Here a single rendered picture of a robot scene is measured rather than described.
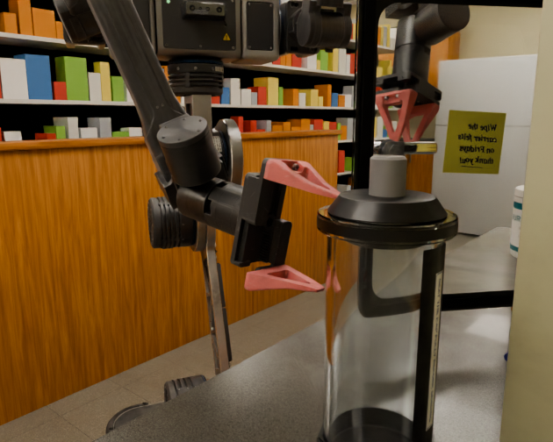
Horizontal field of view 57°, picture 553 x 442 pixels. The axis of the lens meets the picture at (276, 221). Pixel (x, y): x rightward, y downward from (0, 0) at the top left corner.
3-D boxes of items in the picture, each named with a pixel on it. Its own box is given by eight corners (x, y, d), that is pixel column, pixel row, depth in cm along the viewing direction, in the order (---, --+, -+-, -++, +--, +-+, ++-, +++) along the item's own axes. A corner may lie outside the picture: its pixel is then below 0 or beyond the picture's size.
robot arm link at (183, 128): (219, 164, 70) (161, 189, 68) (194, 88, 63) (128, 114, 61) (254, 205, 61) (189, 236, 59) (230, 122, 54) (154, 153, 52)
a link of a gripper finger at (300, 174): (327, 174, 47) (252, 154, 52) (312, 248, 48) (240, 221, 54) (363, 175, 52) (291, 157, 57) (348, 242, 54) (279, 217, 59)
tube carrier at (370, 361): (468, 472, 42) (490, 217, 38) (361, 516, 37) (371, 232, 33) (385, 406, 52) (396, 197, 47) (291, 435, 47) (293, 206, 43)
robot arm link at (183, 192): (211, 197, 67) (179, 223, 64) (195, 153, 62) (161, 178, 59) (249, 211, 63) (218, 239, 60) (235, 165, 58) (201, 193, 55)
